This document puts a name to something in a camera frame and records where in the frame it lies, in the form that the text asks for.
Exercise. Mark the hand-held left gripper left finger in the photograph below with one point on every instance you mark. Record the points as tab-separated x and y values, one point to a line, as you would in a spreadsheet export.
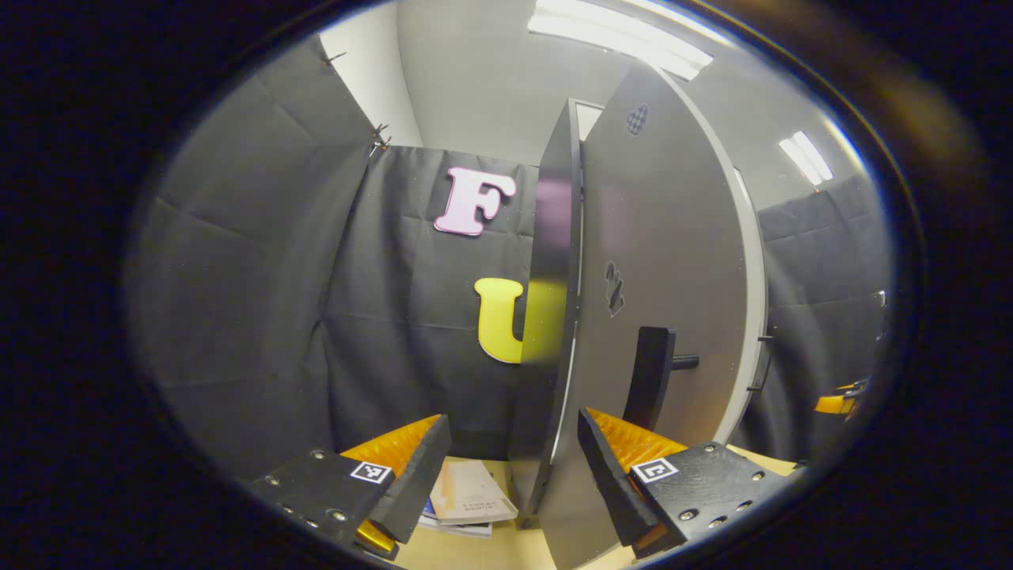
411	475

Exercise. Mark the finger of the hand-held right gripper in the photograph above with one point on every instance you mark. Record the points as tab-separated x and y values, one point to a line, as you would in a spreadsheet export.
835	404

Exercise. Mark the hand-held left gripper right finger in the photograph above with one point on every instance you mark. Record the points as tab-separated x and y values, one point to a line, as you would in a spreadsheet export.
613	475

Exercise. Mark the grey cabinet door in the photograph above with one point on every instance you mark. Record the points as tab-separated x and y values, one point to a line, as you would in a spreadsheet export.
673	237

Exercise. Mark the grey white cabinet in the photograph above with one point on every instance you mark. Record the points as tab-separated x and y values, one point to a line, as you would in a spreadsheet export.
554	277

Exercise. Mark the pale booklet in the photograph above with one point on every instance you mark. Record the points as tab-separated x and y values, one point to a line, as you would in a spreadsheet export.
475	491

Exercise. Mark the blue white booklet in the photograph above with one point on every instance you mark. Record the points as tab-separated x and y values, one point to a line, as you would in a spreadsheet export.
455	529

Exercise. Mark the ceiling light panel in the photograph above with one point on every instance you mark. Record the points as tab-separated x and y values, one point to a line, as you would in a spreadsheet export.
625	36
807	158

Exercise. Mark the black backdrop cloth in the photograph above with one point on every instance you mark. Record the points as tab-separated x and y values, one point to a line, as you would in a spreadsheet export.
261	277

